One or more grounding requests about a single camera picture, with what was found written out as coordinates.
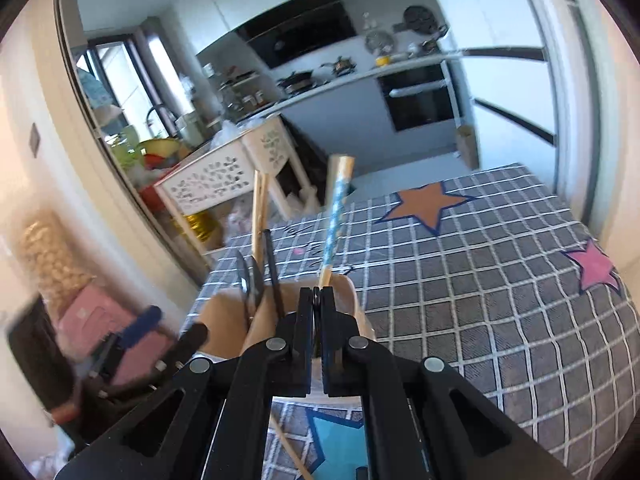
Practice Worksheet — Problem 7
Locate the black handled metal spoon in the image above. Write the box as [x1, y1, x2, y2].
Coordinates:
[234, 250, 265, 326]

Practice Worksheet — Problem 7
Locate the dotted end wooden chopstick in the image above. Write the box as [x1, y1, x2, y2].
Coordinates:
[252, 170, 264, 261]

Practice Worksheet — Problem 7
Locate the black plastic spoon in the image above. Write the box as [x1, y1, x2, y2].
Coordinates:
[262, 229, 285, 320]

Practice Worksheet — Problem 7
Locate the plain wooden chopstick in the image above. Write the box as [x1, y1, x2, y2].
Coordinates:
[254, 172, 269, 266]

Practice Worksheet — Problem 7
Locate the blue patterned wooden chopstick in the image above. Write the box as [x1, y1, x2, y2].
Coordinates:
[318, 155, 355, 288]

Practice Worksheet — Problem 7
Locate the kitchen counter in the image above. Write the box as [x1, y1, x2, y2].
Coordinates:
[257, 54, 459, 174]

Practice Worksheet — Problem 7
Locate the white perforated utensil holder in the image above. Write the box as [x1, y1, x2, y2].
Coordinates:
[192, 273, 378, 409]

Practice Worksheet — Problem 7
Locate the pink plastic box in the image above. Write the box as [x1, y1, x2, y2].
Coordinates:
[55, 284, 175, 385]

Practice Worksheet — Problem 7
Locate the blue star patch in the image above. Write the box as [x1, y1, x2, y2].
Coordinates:
[306, 408, 369, 480]

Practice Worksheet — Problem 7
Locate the black box on floor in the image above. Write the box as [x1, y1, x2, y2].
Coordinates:
[8, 295, 75, 412]

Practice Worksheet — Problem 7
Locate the bag of yellow balls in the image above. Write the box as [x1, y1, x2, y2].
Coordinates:
[17, 210, 94, 318]

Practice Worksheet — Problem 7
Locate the grey checkered tablecloth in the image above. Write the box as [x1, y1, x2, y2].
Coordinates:
[192, 161, 640, 480]

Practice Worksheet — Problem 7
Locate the beige floral cutout shelf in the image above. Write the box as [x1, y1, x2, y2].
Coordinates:
[154, 114, 320, 256]

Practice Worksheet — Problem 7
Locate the orange star patch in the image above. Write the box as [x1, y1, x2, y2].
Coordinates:
[376, 181, 475, 236]

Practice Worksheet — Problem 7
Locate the pink star patch right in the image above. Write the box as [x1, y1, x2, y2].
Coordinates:
[561, 238, 622, 296]

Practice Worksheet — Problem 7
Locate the black oven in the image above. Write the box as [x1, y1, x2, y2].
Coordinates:
[376, 61, 461, 132]

